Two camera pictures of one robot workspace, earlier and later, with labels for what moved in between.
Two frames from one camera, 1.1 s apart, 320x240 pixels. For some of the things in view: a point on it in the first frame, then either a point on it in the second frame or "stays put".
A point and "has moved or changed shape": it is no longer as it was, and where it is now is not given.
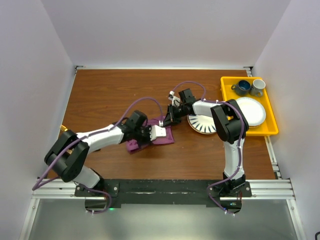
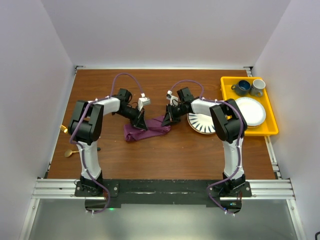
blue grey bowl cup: x=242 y=88 stays put
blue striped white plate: x=204 y=124 stays put
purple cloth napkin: x=133 y=145 has moved or changed shape
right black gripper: x=170 y=117 stays put
